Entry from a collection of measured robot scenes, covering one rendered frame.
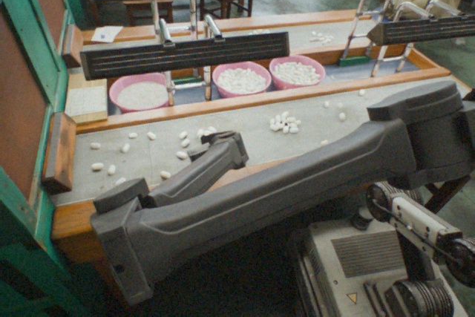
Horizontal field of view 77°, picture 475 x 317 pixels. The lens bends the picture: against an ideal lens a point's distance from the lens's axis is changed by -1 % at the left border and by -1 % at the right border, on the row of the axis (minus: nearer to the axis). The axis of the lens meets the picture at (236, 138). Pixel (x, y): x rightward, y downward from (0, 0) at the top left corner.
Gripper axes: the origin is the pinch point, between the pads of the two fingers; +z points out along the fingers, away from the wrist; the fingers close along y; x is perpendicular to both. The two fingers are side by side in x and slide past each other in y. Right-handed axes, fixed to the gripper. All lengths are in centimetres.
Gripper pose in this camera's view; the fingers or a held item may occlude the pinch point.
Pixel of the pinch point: (214, 142)
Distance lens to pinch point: 95.8
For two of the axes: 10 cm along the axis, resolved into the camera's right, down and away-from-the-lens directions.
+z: -2.7, -0.6, 9.6
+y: -9.5, 1.7, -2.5
